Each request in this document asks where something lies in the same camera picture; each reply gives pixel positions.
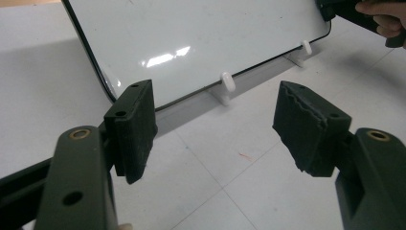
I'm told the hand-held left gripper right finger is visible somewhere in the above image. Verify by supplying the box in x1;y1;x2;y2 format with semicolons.
272;80;352;177

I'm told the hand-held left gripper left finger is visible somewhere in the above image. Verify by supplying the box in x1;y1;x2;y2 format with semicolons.
103;80;158;185

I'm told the white whiteboard stand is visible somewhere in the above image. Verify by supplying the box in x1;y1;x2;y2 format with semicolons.
209;39;313;107

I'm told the white whiteboard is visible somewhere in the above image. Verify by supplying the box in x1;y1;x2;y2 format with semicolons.
61;0;332;111

